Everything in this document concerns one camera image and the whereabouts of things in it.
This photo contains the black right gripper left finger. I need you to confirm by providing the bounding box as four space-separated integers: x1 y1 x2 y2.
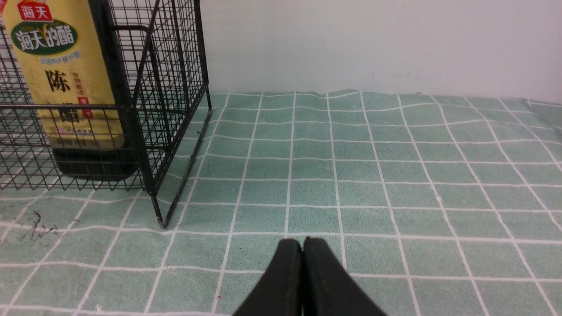
234 239 303 316

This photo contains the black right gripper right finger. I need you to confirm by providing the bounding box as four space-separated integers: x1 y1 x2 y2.
302 237 386 316

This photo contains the dark vinegar bottle yellow label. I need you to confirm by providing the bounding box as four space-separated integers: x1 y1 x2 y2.
1 0 138 181

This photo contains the green checkered tablecloth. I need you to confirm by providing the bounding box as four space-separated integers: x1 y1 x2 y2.
1 90 562 316

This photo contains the black wire mesh shelf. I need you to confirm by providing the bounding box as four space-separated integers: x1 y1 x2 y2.
1 0 212 228

